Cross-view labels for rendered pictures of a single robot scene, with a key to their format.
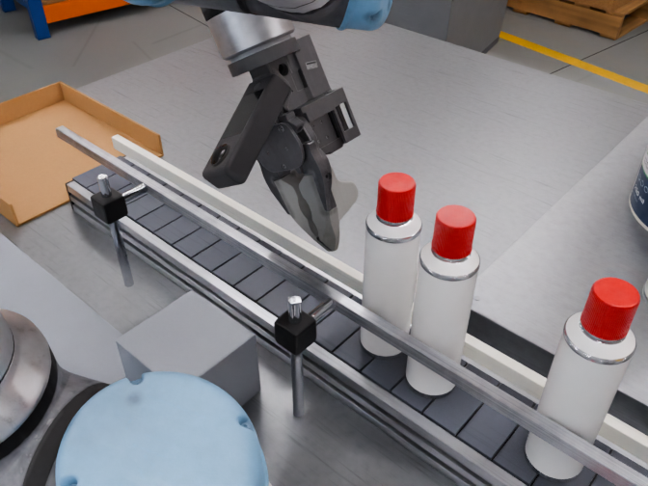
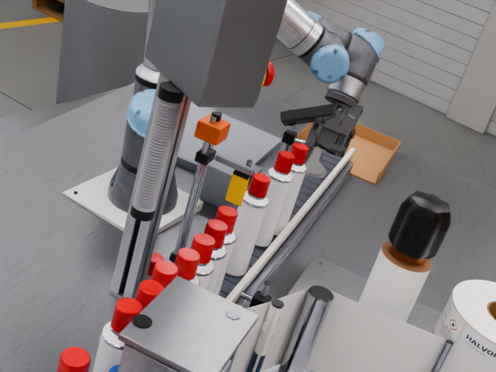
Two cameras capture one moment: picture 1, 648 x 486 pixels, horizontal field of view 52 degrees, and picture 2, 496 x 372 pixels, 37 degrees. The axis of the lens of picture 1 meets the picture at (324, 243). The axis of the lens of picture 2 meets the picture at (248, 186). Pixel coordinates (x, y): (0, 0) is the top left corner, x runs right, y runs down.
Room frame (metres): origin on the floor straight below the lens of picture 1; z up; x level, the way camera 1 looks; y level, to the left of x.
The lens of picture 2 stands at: (-0.22, -1.25, 1.66)
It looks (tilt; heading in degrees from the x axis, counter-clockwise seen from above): 27 degrees down; 63
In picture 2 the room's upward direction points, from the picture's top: 17 degrees clockwise
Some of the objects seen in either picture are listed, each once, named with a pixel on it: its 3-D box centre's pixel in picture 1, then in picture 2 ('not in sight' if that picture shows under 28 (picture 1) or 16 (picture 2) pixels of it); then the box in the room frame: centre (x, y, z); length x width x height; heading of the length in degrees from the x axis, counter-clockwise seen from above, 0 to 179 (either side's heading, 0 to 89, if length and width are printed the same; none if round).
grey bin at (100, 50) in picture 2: not in sight; (102, 53); (0.62, 2.40, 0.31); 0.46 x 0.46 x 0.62
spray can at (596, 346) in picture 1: (580, 384); (246, 225); (0.34, -0.21, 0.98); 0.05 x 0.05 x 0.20
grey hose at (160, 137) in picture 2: not in sight; (156, 153); (0.09, -0.34, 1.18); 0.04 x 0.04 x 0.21
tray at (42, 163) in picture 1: (41, 144); (348, 145); (0.94, 0.46, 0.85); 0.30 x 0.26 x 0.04; 48
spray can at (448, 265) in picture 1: (442, 306); (271, 199); (0.43, -0.11, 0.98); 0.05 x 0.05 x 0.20
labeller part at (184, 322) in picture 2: not in sight; (192, 325); (0.07, -0.66, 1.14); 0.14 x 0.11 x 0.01; 48
